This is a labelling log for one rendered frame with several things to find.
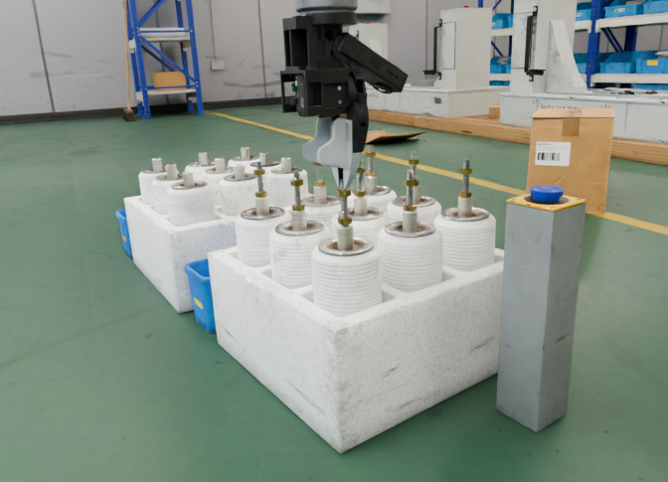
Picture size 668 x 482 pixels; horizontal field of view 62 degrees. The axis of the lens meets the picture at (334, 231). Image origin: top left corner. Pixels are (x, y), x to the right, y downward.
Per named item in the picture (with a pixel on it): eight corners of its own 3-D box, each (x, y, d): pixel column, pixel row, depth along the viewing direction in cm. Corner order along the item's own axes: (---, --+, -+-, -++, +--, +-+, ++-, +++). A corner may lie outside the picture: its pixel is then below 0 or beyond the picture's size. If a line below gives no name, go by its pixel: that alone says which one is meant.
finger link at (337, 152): (313, 193, 71) (307, 119, 68) (353, 186, 74) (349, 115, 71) (324, 197, 68) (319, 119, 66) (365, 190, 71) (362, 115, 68)
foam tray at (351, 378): (379, 289, 125) (377, 212, 119) (526, 358, 94) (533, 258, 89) (217, 343, 104) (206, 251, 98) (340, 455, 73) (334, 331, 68)
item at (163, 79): (182, 89, 628) (180, 71, 622) (187, 89, 606) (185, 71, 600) (154, 90, 616) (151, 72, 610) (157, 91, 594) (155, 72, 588)
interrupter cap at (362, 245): (306, 249, 76) (306, 244, 76) (348, 237, 81) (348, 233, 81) (342, 262, 71) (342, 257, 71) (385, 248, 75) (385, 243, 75)
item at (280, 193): (298, 235, 143) (294, 165, 137) (318, 244, 135) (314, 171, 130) (264, 242, 138) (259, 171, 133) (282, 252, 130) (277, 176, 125)
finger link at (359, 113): (338, 151, 72) (334, 81, 69) (350, 149, 72) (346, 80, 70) (358, 154, 68) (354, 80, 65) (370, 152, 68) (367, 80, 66)
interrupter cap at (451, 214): (493, 223, 85) (493, 219, 84) (442, 224, 85) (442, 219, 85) (485, 210, 92) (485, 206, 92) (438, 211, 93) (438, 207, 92)
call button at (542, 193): (542, 198, 74) (543, 182, 73) (569, 203, 71) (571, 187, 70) (522, 203, 71) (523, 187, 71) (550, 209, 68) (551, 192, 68)
